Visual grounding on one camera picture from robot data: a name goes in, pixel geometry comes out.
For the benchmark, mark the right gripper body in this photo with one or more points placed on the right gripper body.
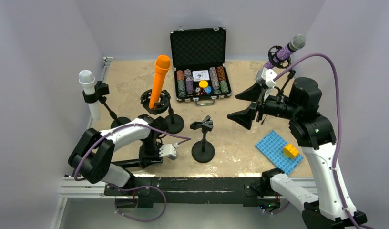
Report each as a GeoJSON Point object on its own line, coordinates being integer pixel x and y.
{"type": "Point", "coordinates": [261, 105]}

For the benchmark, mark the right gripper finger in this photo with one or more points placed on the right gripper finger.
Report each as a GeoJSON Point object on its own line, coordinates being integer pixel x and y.
{"type": "Point", "coordinates": [245, 117]}
{"type": "Point", "coordinates": [251, 94]}

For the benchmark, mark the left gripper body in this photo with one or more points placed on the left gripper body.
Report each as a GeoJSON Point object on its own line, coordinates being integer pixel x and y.
{"type": "Point", "coordinates": [149, 151]}

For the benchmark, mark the black clip microphone stand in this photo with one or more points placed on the black clip microphone stand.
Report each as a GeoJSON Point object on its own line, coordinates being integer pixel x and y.
{"type": "Point", "coordinates": [203, 151]}

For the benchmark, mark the orange microphone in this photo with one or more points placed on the orange microphone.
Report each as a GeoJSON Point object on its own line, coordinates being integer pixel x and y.
{"type": "Point", "coordinates": [162, 66]}

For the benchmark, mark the black silver-mesh microphone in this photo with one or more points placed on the black silver-mesh microphone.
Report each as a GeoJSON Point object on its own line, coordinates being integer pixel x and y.
{"type": "Point", "coordinates": [128, 163]}

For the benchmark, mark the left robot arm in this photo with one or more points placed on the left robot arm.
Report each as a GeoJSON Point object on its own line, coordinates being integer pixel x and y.
{"type": "Point", "coordinates": [92, 156]}

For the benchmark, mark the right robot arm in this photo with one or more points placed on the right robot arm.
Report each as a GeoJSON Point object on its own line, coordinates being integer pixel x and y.
{"type": "Point", "coordinates": [330, 208]}

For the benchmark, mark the black right tripod stand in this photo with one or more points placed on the black right tripod stand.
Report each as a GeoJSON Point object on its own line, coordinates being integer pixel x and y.
{"type": "Point", "coordinates": [281, 64]}

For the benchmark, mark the purple glitter microphone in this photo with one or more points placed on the purple glitter microphone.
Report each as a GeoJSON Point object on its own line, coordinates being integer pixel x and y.
{"type": "Point", "coordinates": [296, 43]}

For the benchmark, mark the black left microphone stand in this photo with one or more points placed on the black left microphone stand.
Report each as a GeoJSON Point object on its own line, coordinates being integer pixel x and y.
{"type": "Point", "coordinates": [102, 89]}

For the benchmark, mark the white microphone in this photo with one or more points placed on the white microphone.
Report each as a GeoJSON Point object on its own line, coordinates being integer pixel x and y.
{"type": "Point", "coordinates": [87, 81]}

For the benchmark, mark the blue building baseplate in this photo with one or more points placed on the blue building baseplate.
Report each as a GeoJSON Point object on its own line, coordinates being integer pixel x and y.
{"type": "Point", "coordinates": [271, 146]}

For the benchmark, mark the yellow building brick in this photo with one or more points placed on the yellow building brick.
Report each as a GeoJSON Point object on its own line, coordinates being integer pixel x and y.
{"type": "Point", "coordinates": [290, 151]}

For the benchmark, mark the black poker chip case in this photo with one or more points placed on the black poker chip case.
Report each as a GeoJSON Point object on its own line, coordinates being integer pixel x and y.
{"type": "Point", "coordinates": [198, 57]}

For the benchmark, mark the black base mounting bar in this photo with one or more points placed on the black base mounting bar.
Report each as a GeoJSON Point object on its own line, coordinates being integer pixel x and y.
{"type": "Point", "coordinates": [246, 191]}

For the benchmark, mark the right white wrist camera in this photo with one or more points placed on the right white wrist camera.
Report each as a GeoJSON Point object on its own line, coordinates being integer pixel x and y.
{"type": "Point", "coordinates": [265, 78]}

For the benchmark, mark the black shock-mount microphone stand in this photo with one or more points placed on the black shock-mount microphone stand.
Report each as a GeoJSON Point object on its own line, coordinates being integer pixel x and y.
{"type": "Point", "coordinates": [175, 122]}

